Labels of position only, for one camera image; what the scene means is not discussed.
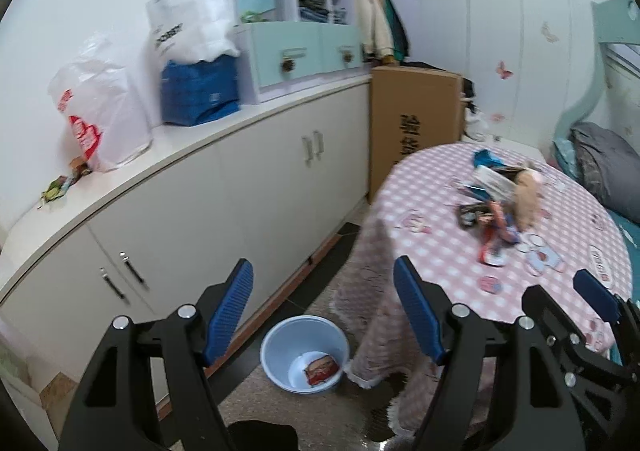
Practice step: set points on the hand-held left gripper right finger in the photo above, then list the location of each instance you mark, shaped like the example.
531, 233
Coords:
417, 311

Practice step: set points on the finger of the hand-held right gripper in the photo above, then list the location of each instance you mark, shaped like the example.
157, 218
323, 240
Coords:
595, 293
545, 306

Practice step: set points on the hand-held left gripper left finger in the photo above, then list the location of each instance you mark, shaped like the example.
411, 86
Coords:
230, 311

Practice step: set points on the blue plastic basin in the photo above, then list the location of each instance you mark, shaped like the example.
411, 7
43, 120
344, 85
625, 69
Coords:
280, 351

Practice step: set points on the narrow blue wrapper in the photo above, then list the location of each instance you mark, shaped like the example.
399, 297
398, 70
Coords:
497, 238

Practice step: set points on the teal bed sheet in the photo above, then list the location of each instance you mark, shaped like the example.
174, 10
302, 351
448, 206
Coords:
625, 241

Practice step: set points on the red snack wrapper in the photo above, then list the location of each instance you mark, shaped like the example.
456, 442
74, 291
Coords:
320, 370

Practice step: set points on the dark snack wrapper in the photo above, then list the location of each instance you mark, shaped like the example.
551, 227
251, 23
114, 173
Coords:
470, 217

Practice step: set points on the crumpled beige paper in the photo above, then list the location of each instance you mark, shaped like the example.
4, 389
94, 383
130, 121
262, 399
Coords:
527, 196

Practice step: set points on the pink checked tablecloth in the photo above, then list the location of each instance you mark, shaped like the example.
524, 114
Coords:
425, 191

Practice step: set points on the white sideboard cabinet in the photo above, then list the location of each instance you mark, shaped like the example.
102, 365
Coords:
250, 191

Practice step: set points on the dark cloth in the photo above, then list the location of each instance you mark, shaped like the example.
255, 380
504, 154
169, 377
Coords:
262, 437

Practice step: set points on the grey blanket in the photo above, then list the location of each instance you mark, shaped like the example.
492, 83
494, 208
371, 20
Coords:
605, 161

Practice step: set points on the teal patterned pillow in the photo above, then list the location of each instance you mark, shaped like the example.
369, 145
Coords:
565, 156

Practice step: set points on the blue snack packet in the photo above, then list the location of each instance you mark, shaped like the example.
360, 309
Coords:
487, 159

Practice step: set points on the small white plastic bag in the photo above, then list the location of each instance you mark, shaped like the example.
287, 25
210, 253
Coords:
475, 126

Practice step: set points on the small colourful wrappers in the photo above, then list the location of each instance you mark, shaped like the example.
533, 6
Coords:
55, 190

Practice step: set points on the brown cardboard box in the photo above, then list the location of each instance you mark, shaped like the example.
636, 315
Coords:
400, 96

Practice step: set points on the blue woven bag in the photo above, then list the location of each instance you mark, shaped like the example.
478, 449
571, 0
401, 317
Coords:
200, 91

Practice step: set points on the white plastic bag red print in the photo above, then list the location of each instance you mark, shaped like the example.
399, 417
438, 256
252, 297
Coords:
110, 106

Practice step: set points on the mint drawer cabinet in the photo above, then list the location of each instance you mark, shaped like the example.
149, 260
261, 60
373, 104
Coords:
300, 56

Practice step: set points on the hanging dark green garment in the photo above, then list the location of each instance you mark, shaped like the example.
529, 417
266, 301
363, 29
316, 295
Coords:
397, 26

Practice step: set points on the white plastic bag black print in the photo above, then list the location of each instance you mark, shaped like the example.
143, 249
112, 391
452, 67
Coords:
185, 16

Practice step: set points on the hanging beige garment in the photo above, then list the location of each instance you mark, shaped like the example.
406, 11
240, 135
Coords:
372, 16

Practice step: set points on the pink butterfly wall sticker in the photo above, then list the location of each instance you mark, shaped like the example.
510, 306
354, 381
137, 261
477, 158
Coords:
504, 70

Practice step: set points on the beige butterfly wall sticker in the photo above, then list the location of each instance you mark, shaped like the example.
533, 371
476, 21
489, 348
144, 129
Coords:
550, 32

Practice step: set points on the mint bed frame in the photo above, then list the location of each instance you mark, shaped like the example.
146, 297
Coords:
612, 11

